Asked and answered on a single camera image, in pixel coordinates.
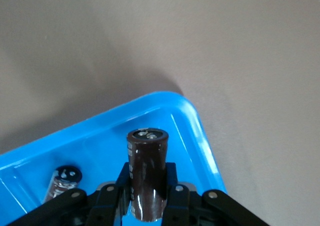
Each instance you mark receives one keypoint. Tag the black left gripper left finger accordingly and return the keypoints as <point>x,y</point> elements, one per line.
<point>105,201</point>

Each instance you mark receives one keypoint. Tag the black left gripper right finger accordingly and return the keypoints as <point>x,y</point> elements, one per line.
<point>182,203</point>

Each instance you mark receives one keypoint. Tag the tall dark electrolytic capacitor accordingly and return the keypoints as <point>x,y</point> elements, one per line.
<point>147,173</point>

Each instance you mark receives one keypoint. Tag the blue plastic tray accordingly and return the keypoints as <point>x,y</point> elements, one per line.
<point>100,135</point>

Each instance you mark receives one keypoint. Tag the brown table cover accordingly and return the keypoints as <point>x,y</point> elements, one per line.
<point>225,35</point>

